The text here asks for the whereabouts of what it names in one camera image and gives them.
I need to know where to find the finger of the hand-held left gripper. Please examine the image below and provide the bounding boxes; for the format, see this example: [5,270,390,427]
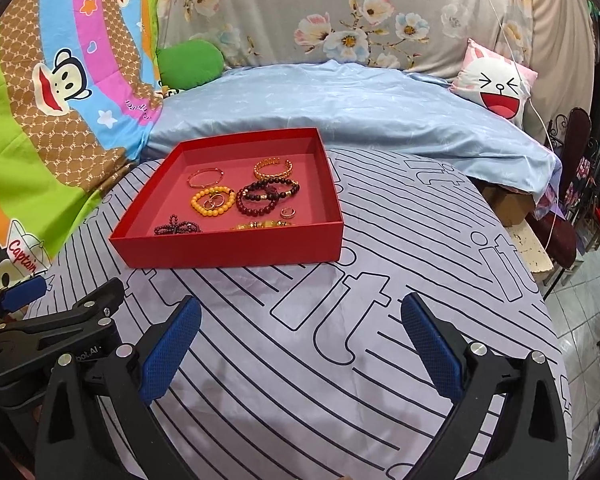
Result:
[0,278,126,356]
[0,277,48,317]

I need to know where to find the purple small bead bracelet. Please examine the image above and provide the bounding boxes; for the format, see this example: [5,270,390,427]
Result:
[154,214,202,237]

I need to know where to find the thin pink bracelet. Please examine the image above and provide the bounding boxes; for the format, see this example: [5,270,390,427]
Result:
[187,169,226,190]

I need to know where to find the grey floral bed sheet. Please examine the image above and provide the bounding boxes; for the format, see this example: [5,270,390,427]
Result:
[157,0,536,81]

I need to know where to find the light blue blanket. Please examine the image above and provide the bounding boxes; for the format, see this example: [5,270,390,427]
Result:
[142,59,563,196]

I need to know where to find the dark bead bracelet gold accents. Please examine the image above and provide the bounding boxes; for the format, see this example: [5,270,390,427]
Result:
[252,177,301,201]

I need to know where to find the gold chain cuff bracelet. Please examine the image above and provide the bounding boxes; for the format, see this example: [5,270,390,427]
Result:
[252,157,295,179]

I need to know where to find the pink cartoon face pillow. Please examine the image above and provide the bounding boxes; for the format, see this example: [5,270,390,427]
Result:
[449,37,538,128]

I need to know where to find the cartoon monkey printed blanket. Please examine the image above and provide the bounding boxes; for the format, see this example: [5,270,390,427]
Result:
[0,0,168,321]

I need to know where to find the cardboard box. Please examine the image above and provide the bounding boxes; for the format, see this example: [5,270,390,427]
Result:
[482,182,536,226]

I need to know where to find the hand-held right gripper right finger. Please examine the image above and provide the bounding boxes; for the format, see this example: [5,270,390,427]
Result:
[400,292,573,480]

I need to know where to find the large yellow bead bracelet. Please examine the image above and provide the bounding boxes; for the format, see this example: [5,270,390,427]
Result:
[190,186,237,219]

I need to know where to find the small yellow bead bracelet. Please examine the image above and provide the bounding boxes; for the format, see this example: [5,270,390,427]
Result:
[230,217,293,231]

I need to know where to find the dark ornate chair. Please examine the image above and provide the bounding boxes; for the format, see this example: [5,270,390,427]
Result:
[550,107,593,286]

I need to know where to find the dark red bead bracelet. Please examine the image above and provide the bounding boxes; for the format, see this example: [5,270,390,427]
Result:
[235,181,281,218]

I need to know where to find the white cable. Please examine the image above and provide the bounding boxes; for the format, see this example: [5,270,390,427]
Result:
[482,0,561,256]

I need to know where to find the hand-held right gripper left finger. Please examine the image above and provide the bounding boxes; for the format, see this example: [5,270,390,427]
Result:
[34,295,203,480]

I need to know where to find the beige cloth cover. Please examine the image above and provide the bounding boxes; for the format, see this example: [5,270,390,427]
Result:
[522,0,598,146]

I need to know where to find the green pillow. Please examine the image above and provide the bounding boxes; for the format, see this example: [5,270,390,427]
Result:
[155,41,225,92]

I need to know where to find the red jewelry tray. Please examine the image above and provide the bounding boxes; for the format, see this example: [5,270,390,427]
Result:
[109,127,344,270]

